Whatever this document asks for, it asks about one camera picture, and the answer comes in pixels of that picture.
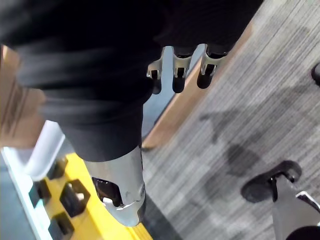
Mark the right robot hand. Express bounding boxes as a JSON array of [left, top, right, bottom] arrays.
[[0, 0, 265, 228]]

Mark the white curved bar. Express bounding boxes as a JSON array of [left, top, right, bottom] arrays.
[[23, 119, 66, 181]]

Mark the robot dark foot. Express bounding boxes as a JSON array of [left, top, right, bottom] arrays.
[[310, 62, 320, 88], [241, 159, 303, 204]]

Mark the robot silver leg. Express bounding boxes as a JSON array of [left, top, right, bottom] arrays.
[[271, 174, 320, 240]]

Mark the pale grey shelf post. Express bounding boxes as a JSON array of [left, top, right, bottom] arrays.
[[0, 146, 52, 240]]

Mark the yellow metal shelf frame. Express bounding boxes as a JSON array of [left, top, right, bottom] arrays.
[[28, 152, 154, 240]]

